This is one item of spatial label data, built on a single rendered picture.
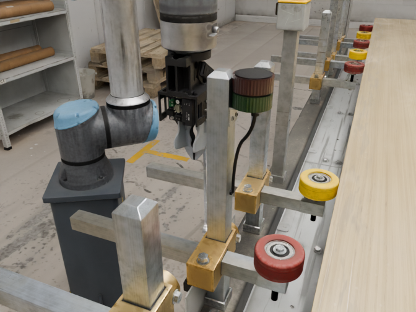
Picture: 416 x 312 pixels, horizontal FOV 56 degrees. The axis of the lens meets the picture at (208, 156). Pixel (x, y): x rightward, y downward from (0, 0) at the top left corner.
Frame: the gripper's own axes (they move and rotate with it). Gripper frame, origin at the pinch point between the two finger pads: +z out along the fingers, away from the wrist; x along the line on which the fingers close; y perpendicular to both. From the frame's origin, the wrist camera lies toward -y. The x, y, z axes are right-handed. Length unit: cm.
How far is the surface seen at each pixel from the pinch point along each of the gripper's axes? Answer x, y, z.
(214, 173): 7.6, 9.5, -2.2
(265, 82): 15.0, 9.6, -18.4
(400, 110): 39, -64, 9
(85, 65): -254, -271, 77
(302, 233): 19, -30, 37
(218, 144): 8.2, 9.5, -7.5
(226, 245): 10.2, 10.2, 11.6
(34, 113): -219, -160, 86
